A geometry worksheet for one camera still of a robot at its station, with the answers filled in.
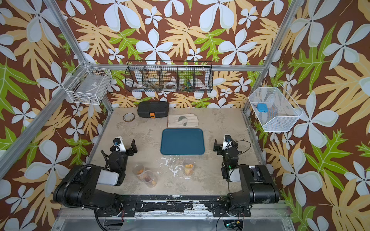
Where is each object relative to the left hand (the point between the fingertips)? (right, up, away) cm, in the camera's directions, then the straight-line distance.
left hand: (126, 139), depth 88 cm
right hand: (+61, 0, +2) cm, 61 cm away
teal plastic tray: (+35, -3, +13) cm, 38 cm away
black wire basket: (+26, +43, +9) cm, 51 cm away
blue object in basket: (+84, +19, -2) cm, 86 cm away
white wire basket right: (+90, +18, -6) cm, 92 cm away
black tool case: (+10, +22, +30) cm, 38 cm away
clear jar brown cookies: (+17, -21, -10) cm, 29 cm away
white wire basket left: (-22, +33, -3) cm, 40 cm away
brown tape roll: (-9, +15, +27) cm, 32 cm away
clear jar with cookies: (+39, -15, -6) cm, 42 cm away
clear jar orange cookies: (+10, -16, -9) cm, 21 cm away
